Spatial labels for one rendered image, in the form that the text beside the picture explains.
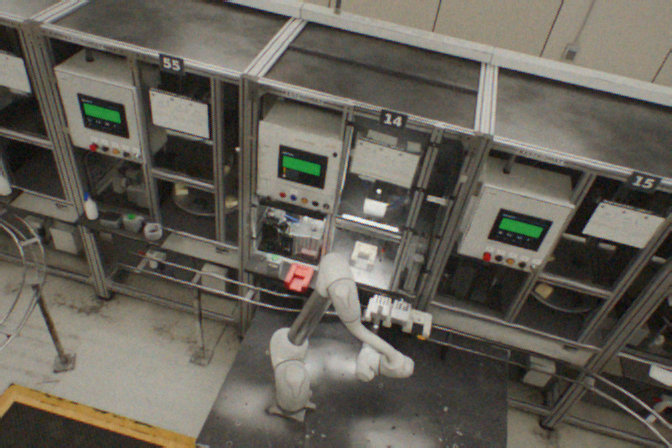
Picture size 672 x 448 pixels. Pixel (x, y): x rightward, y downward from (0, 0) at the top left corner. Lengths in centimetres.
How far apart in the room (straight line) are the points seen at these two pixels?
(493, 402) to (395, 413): 56
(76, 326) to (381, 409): 224
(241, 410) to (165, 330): 132
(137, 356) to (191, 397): 49
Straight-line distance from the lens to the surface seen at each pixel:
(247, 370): 300
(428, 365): 317
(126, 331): 407
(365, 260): 325
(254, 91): 256
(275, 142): 265
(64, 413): 381
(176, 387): 377
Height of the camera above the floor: 323
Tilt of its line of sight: 42 degrees down
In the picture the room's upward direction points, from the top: 11 degrees clockwise
